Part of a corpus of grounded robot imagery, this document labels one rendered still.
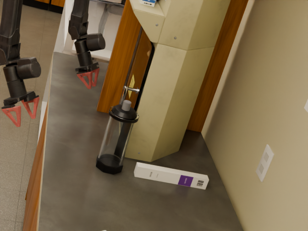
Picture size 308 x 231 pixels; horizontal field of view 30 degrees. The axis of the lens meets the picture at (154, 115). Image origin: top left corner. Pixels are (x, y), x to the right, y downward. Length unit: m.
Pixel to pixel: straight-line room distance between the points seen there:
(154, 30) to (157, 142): 0.45
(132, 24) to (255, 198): 0.87
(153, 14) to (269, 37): 0.48
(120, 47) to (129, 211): 0.79
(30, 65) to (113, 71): 0.58
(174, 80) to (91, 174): 0.45
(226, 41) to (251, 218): 0.81
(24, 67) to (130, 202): 0.58
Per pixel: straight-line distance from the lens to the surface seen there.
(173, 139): 2.30
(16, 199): 3.50
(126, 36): 2.41
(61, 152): 2.13
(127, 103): 1.99
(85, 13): 2.41
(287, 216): 1.84
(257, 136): 2.13
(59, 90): 2.64
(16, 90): 2.02
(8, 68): 2.01
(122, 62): 2.44
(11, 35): 1.98
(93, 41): 2.40
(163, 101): 2.13
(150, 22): 2.01
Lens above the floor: 1.97
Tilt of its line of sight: 23 degrees down
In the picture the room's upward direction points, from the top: 18 degrees clockwise
